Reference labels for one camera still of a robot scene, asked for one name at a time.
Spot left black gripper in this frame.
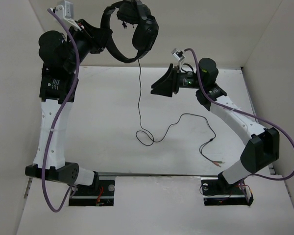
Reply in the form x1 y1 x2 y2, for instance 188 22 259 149
64 18 113 72

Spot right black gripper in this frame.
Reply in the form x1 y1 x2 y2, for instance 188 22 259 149
151 63 204 96

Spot black headphones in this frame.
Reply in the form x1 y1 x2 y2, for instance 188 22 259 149
100 0 159 64

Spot thin black headphone cord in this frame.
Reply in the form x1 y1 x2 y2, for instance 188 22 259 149
136 60 225 167

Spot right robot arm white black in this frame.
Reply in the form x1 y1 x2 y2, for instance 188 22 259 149
151 58 280 193

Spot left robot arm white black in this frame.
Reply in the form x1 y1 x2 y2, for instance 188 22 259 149
25 19 112 194

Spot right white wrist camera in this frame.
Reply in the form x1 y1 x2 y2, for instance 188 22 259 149
171 48 185 69

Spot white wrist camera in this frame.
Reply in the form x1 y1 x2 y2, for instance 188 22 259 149
55 0 77 28
171 48 185 69

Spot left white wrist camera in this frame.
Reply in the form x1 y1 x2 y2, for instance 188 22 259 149
55 0 77 28

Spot front aluminium rail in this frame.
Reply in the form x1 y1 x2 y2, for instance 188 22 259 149
98 172 217 177

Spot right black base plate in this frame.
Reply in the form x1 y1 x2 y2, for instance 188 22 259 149
199 178 254 207

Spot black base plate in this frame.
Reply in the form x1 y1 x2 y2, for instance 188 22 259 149
69 178 115 207
199 178 254 207

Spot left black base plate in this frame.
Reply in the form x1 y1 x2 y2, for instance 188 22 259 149
69 178 115 207

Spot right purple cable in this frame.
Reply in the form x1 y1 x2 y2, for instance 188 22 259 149
183 48 294 182

